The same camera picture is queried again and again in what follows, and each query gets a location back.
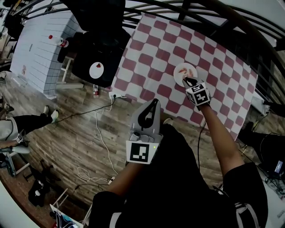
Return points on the clear bottle red label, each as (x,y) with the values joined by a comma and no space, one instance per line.
(96,90)

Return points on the person's black clothing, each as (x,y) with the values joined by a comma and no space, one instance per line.
(173,182)

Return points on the person's right forearm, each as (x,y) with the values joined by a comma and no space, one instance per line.
(220,140)

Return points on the clear bottle red cap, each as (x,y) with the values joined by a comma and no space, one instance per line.
(59,41)

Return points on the white round dish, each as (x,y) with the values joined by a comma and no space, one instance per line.
(95,72)

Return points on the person's left forearm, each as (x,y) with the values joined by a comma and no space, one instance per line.
(130,176)

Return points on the orange shrimp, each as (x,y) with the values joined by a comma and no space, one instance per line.
(191,72)
(182,70)

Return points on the black bag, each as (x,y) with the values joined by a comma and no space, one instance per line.
(267,144)

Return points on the white grid tablecloth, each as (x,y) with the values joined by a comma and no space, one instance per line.
(42,60)

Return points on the black tripod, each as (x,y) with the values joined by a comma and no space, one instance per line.
(41,189)

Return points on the black tablecloth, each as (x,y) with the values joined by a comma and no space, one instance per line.
(102,49)

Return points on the white power strip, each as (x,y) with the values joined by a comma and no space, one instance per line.
(114,95)

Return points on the small device lit screen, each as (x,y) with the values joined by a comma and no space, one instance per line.
(279,166)

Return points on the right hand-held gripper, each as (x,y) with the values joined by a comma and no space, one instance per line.
(199,94)

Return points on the small red food piece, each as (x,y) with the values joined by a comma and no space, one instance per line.
(98,65)

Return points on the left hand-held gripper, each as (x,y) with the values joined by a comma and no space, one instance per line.
(142,147)

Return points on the red white checkered tablecloth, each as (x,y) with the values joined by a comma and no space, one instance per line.
(160,55)

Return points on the white table frame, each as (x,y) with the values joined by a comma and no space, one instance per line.
(71,84)

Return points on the white round plate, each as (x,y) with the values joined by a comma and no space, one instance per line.
(179,78)

